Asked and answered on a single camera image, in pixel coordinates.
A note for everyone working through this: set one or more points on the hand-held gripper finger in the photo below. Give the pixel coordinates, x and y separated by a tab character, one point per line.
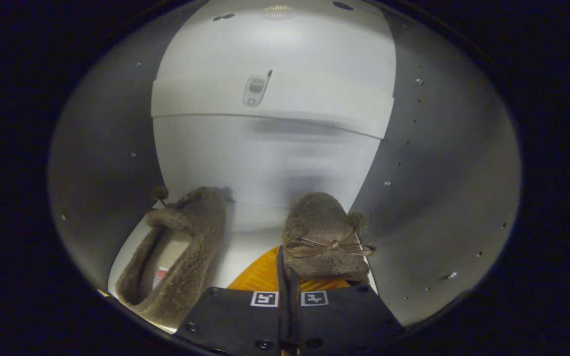
281	316
293	321

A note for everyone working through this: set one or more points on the brown fuzzy shoe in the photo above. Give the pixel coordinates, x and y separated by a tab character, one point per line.
319	222
196	257

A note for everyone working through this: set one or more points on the dark grey shoe cabinet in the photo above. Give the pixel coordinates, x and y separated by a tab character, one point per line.
265	163

